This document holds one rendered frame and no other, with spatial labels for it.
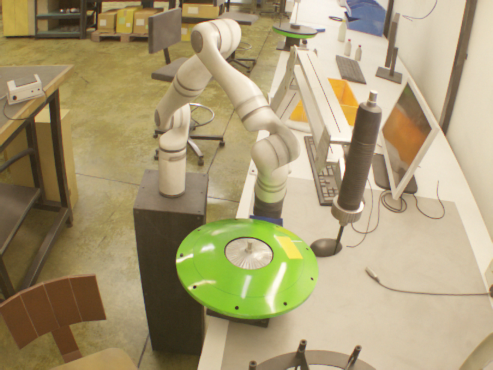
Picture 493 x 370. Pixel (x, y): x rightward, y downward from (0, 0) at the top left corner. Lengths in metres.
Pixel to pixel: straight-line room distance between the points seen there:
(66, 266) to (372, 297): 1.80
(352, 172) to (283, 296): 0.36
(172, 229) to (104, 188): 1.64
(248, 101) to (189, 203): 0.61
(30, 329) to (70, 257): 1.35
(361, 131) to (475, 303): 0.82
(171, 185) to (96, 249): 1.21
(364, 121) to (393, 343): 0.64
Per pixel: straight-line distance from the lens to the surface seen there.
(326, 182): 1.54
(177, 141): 1.43
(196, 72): 1.17
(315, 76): 0.95
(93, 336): 2.19
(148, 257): 1.62
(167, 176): 1.49
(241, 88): 0.99
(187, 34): 6.43
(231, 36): 1.05
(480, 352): 0.52
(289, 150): 0.96
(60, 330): 1.36
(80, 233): 2.75
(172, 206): 1.49
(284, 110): 1.30
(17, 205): 2.62
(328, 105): 0.84
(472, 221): 1.67
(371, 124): 0.62
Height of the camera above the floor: 1.75
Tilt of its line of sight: 34 degrees down
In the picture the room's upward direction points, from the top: 8 degrees clockwise
